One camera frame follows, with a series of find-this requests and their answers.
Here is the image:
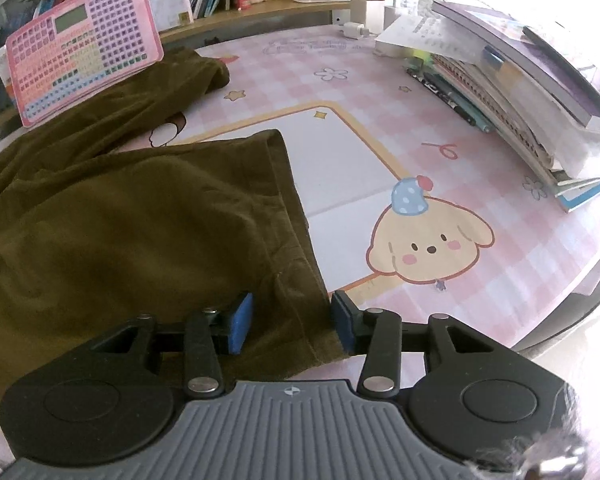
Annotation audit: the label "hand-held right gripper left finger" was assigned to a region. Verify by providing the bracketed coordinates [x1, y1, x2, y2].
[87, 291, 256, 400]

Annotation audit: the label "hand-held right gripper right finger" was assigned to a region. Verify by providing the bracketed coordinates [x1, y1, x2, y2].
[330, 290, 525, 401]

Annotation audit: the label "olive brown pants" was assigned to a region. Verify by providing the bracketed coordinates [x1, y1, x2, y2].
[0, 46, 348, 404]

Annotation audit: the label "white orange booklet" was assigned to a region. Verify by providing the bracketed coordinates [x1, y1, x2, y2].
[0, 47, 21, 104]

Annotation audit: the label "dark chair seat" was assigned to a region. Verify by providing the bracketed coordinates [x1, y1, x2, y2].
[510, 259, 600, 362]

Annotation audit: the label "stack of large books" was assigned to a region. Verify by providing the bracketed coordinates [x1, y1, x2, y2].
[405, 0, 600, 214]

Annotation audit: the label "white charger with cable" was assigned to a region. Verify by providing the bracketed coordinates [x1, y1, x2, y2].
[384, 0, 434, 27]

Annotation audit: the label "white power block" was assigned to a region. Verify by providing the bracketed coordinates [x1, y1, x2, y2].
[374, 39, 417, 59]

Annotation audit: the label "white blue booklet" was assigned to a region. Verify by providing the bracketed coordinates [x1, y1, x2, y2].
[152, 0, 195, 36]

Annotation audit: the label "pink learning tablet toy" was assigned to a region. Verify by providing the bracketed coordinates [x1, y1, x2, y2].
[5, 0, 165, 129]

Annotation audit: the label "pink checkered cartoon desk mat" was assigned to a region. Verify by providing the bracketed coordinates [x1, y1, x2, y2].
[0, 24, 600, 467]

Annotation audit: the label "printed paper sheet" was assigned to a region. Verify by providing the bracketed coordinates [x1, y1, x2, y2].
[375, 14, 486, 64]

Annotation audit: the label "white pen holder box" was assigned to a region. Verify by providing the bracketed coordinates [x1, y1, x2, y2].
[350, 0, 385, 29]

